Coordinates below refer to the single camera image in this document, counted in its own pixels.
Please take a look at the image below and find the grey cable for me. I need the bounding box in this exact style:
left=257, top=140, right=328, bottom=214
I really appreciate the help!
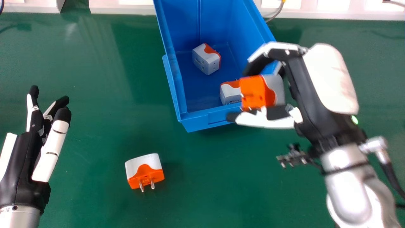
left=265, top=0, right=286, bottom=23

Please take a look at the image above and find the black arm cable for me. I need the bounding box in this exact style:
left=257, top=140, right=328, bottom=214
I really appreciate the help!
left=377, top=149, right=405, bottom=200

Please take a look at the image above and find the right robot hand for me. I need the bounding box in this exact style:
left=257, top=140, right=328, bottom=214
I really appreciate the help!
left=227, top=41, right=367, bottom=151

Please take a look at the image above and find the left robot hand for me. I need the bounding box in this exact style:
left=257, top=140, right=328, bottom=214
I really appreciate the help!
left=0, top=85, right=72, bottom=215

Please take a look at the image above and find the white-and-orange plug adapter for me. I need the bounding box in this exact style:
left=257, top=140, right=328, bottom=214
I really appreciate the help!
left=239, top=74, right=285, bottom=112
left=220, top=80, right=243, bottom=105
left=125, top=153, right=165, bottom=193
left=192, top=43, right=222, bottom=75

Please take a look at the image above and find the blue plastic bin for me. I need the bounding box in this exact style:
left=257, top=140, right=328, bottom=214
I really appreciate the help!
left=153, top=0, right=284, bottom=133

